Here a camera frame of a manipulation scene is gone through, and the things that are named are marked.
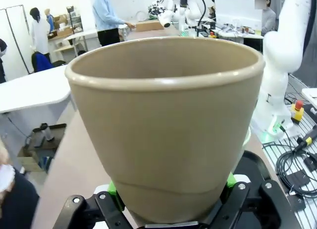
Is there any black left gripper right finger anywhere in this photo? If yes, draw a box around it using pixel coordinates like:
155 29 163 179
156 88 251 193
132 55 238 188
210 173 288 229

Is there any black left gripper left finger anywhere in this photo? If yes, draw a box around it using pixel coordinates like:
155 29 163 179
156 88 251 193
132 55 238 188
55 181 134 229

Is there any tall brown cup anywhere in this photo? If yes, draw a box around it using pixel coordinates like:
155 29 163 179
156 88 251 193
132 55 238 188
64 36 266 223

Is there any person's right hand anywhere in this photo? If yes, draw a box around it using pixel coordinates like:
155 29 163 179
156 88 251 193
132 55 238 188
0 139 11 167

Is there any person in dark t-shirt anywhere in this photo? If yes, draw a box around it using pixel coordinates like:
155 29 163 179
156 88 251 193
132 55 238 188
0 166 41 229

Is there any open cardboard box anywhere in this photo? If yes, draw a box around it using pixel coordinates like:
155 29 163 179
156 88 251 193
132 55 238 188
16 145 54 173

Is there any silver thermos bottle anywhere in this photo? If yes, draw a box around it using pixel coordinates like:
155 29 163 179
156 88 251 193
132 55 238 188
39 123 55 142

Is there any yellow red emergency stop button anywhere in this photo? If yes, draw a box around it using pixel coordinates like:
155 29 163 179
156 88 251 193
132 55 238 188
290 101 305 123

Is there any white rounded table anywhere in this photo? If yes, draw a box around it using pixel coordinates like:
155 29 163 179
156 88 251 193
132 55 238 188
0 64 73 115

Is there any woman in white coat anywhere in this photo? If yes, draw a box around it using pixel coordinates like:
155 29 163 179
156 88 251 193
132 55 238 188
29 7 52 63

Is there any white folding partition screen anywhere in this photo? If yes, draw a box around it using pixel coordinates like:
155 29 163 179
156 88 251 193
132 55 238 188
0 4 33 84

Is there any seated person in grey top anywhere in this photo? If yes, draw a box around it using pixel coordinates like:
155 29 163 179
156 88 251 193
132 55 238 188
254 0 277 38

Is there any flat cardboard box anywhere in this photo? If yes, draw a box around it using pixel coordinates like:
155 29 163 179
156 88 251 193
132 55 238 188
135 20 164 33

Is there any man in light blue shirt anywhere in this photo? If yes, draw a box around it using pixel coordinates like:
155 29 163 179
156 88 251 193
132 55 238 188
92 0 136 47

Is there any white monitor back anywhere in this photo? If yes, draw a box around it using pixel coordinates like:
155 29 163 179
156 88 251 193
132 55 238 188
214 0 263 23

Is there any coiled black cable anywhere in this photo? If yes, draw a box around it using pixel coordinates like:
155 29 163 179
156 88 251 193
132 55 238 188
275 149 317 198

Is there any silver perforated base plate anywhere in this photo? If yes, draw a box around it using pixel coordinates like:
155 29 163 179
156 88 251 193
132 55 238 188
259 72 317 229

